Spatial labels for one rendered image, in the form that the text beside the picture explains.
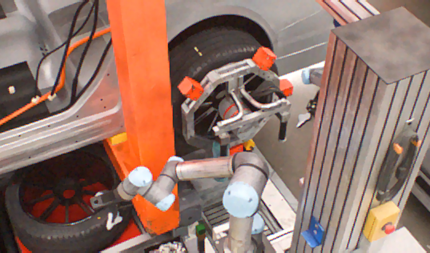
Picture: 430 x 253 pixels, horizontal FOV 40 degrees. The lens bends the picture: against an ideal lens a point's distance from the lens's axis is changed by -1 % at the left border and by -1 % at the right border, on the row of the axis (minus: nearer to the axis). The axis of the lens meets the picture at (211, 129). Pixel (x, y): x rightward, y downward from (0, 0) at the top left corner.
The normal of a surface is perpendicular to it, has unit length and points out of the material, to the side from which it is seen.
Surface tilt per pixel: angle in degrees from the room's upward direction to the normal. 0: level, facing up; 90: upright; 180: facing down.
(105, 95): 90
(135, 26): 90
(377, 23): 0
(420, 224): 0
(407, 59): 0
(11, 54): 55
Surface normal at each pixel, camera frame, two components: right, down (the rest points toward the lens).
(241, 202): -0.36, 0.58
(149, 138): 0.46, 0.64
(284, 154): 0.00, -0.69
